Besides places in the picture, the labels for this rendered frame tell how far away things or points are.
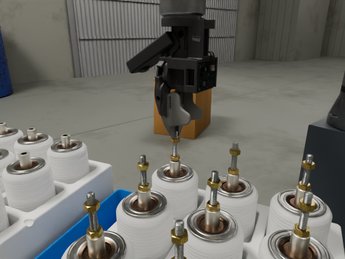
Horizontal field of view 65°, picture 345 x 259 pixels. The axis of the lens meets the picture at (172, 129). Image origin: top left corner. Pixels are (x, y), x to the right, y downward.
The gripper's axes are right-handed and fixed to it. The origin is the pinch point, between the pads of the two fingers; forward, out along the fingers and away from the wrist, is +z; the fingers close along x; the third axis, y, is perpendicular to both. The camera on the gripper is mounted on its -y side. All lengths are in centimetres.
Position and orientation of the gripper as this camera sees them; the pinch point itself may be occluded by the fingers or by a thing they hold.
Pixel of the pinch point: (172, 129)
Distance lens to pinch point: 52.8
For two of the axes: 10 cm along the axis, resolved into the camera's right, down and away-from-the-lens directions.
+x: 5.9, -2.7, 7.6
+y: 8.1, 2.0, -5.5
